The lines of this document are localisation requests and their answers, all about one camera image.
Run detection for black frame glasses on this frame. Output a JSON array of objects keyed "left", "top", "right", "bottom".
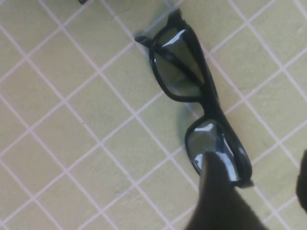
[{"left": 134, "top": 8, "right": 255, "bottom": 190}]

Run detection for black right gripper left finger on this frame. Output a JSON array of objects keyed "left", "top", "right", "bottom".
[{"left": 187, "top": 152, "right": 264, "bottom": 230}]

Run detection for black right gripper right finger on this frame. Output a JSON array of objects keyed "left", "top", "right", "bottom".
[{"left": 296, "top": 149, "right": 307, "bottom": 208}]

